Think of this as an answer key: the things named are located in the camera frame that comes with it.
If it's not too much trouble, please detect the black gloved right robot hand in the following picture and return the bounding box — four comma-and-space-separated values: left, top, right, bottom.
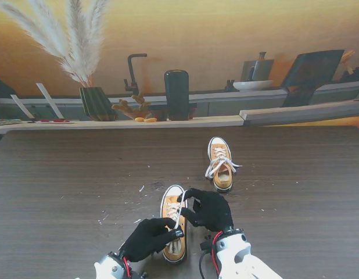
177, 188, 235, 233

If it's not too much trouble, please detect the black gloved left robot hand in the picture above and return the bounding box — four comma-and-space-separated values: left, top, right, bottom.
120, 217, 185, 263

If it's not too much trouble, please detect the yellow sneaker with spread lace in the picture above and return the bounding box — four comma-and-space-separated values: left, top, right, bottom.
160, 185, 188, 265

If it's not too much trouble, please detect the white shoelace of handled sneaker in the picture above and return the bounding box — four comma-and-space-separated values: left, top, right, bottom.
204, 147, 243, 180

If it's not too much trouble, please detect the light wooden shelf plank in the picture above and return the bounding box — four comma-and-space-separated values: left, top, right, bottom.
0, 115, 245, 134

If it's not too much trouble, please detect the black cylindrical canister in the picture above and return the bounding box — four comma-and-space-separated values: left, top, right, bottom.
163, 69, 190, 121

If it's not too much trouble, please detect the grey shelf plank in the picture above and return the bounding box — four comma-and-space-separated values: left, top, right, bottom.
239, 100, 359, 127

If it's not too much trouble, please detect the white bowl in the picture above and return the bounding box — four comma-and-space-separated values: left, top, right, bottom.
232, 80, 274, 92

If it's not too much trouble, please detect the dark ribbed vase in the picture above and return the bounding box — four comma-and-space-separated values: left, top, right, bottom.
79, 86, 118, 122

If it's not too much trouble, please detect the grey metal kettle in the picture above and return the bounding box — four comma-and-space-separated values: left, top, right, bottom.
240, 51, 275, 83

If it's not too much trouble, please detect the black kitchen faucet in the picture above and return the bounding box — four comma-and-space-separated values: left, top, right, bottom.
123, 53, 148, 95

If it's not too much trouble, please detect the long white slanted slat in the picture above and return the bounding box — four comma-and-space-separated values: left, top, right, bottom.
35, 83, 65, 120

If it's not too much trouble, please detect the dark slanted board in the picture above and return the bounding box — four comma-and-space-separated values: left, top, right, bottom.
281, 49, 346, 108

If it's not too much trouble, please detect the short white slanted slat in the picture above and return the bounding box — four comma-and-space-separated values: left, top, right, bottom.
10, 94, 35, 122

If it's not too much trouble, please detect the white pampas grass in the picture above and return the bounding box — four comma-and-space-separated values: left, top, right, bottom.
0, 0, 110, 88

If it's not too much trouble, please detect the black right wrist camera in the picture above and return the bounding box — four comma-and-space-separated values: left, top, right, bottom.
200, 235, 217, 253

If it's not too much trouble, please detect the red right wrist cable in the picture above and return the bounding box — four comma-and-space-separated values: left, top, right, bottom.
211, 231, 224, 276

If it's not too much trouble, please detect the black braided right wrist cable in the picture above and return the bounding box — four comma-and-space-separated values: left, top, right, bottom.
198, 251, 208, 279

